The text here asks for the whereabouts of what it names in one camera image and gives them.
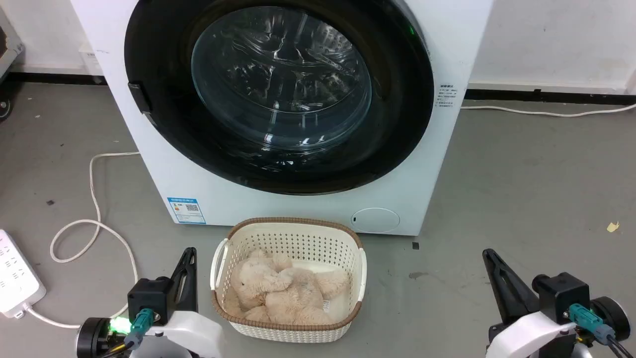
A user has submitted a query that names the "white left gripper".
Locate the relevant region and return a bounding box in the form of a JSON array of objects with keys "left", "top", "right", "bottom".
[{"left": 130, "top": 248, "right": 223, "bottom": 358}]

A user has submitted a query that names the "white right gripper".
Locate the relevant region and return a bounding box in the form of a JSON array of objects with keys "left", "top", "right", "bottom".
[{"left": 482, "top": 249, "right": 579, "bottom": 358}]

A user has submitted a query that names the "round black glass washer door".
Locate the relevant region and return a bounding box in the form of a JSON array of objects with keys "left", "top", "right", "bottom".
[{"left": 124, "top": 0, "right": 435, "bottom": 195}]

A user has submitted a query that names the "white front-load washing machine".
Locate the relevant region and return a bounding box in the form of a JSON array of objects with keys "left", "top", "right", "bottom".
[{"left": 70, "top": 0, "right": 494, "bottom": 237}]

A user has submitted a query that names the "blue energy label sticker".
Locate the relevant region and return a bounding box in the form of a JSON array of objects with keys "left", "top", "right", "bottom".
[{"left": 167, "top": 197, "right": 206, "bottom": 225}]

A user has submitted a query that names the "beige plush teddy bear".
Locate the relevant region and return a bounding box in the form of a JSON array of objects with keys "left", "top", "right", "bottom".
[{"left": 223, "top": 250, "right": 350, "bottom": 326}]

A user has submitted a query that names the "cream perforated laundry basket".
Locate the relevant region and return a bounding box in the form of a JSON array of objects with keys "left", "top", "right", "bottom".
[{"left": 210, "top": 217, "right": 368, "bottom": 344}]

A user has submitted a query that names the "round white filter cover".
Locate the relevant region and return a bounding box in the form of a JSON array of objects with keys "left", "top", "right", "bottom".
[{"left": 351, "top": 207, "right": 401, "bottom": 234}]

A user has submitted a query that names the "white power strip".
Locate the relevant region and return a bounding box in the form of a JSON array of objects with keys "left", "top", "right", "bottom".
[{"left": 0, "top": 229, "right": 47, "bottom": 319}]

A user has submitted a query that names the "white text label sticker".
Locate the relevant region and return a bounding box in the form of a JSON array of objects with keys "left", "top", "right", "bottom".
[{"left": 436, "top": 84, "right": 458, "bottom": 109}]

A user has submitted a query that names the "grey cart with wheel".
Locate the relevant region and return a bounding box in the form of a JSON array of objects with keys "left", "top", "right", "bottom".
[{"left": 0, "top": 7, "right": 25, "bottom": 122}]

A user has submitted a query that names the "teal plug black left cable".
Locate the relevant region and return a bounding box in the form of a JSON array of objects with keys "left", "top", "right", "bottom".
[{"left": 102, "top": 308, "right": 156, "bottom": 358}]

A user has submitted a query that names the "teal plug black cable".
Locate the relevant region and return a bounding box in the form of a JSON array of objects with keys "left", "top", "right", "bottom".
[
  {"left": 568, "top": 303, "right": 636, "bottom": 358},
  {"left": 102, "top": 308, "right": 156, "bottom": 358}
]

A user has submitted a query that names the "teal plug black right cable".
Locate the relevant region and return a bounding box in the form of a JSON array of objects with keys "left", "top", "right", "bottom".
[{"left": 568, "top": 303, "right": 636, "bottom": 358}]

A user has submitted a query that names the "white power strip cable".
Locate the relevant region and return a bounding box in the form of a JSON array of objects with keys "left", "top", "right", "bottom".
[{"left": 25, "top": 151, "right": 141, "bottom": 330}]

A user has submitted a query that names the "thin white floor cable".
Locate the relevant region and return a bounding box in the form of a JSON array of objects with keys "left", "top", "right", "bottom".
[{"left": 460, "top": 103, "right": 636, "bottom": 118}]

